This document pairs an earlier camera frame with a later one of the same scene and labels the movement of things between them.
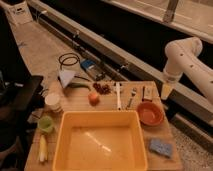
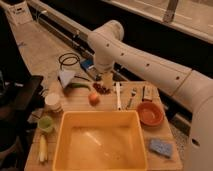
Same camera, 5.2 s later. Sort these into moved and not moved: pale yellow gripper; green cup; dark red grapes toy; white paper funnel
Moved: pale yellow gripper
Not moved: dark red grapes toy; white paper funnel; green cup
